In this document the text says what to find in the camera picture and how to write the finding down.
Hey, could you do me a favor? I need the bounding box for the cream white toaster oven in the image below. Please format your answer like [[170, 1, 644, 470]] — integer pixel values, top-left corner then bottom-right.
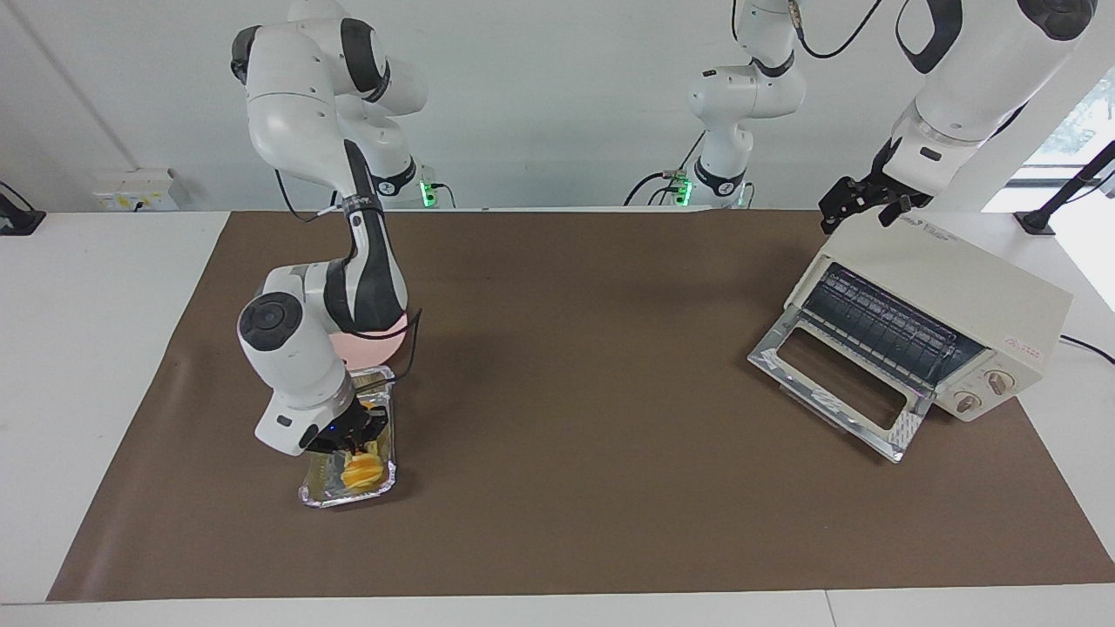
[[784, 209, 1075, 423]]

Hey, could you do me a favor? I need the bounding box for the oven wire rack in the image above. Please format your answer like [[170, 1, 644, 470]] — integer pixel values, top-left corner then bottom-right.
[[801, 264, 970, 389]]

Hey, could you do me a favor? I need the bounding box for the glass oven door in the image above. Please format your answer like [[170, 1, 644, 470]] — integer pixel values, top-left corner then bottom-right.
[[747, 307, 935, 463]]

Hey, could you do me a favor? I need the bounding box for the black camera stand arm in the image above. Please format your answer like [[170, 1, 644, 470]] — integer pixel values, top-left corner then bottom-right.
[[1015, 139, 1115, 236]]

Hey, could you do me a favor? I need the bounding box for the pink round plate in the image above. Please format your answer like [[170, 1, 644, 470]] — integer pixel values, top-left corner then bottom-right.
[[327, 313, 410, 368]]

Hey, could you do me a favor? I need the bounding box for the black clamp mount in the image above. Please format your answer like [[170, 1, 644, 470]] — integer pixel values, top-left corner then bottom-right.
[[0, 181, 46, 236]]

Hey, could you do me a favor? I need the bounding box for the brown paper table mat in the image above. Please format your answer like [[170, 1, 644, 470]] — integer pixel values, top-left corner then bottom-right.
[[46, 209, 1115, 603]]

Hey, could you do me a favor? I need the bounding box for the white wall socket box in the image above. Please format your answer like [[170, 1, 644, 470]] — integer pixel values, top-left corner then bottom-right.
[[93, 168, 181, 212]]

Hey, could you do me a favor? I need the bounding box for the sliced orange bread loaf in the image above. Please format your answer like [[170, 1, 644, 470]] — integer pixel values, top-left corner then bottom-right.
[[340, 440, 386, 490]]

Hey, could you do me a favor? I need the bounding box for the bright window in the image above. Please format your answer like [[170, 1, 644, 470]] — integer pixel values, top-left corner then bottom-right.
[[1015, 65, 1115, 188]]

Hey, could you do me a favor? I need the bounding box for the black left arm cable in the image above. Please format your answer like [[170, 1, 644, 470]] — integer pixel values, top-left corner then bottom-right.
[[787, 0, 882, 60]]

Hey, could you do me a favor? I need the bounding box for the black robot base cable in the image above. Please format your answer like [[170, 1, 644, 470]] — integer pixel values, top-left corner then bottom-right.
[[623, 131, 706, 207]]

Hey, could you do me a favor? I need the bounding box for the aluminium foil tray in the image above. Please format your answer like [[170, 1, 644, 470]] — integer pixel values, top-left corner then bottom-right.
[[299, 366, 399, 509]]

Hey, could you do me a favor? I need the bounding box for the black oven power cord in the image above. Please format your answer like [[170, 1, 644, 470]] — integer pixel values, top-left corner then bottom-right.
[[1061, 335, 1115, 365]]

